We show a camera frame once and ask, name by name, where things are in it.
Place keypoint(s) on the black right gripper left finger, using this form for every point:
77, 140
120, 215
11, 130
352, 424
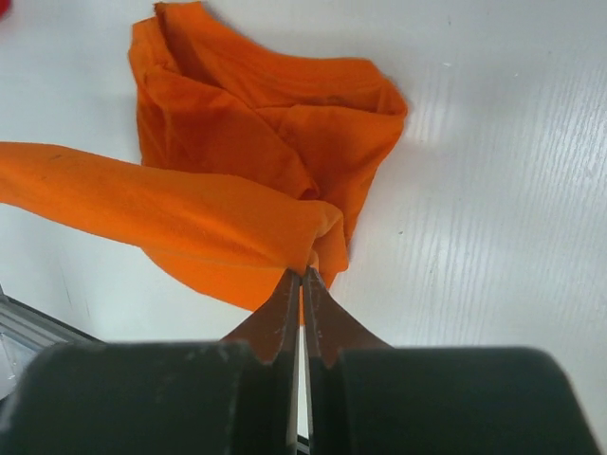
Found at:
235, 395

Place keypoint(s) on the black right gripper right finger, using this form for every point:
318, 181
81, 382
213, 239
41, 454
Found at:
368, 397

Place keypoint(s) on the orange t shirt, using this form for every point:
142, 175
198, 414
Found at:
253, 162

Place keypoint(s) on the aluminium front rail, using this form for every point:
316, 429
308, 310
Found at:
25, 332

